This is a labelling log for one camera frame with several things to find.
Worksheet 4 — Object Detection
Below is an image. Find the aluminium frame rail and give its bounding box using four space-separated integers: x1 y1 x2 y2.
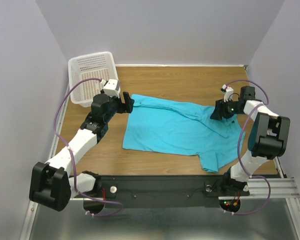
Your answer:
19 82 70 240

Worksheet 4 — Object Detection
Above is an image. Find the turquoise t shirt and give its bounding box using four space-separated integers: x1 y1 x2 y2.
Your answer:
122 94 246 173

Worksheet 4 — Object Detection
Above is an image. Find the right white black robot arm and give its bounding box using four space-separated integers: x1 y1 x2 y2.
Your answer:
210 84 291 195

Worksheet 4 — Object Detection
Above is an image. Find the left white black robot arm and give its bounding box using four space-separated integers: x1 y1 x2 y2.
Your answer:
29 91 135 212

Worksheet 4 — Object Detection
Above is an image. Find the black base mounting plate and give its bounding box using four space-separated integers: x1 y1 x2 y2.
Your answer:
72 174 251 210

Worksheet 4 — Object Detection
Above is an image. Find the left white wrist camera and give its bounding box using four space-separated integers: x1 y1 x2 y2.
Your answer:
101 79 121 98

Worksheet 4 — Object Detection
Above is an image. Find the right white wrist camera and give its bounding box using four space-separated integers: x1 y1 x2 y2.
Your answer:
220 84 234 103

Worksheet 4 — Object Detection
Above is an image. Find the white plastic perforated basket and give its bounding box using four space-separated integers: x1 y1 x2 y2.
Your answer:
68 51 118 108

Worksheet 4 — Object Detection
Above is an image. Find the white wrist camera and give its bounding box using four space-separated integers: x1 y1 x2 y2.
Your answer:
220 84 234 103
101 79 121 98

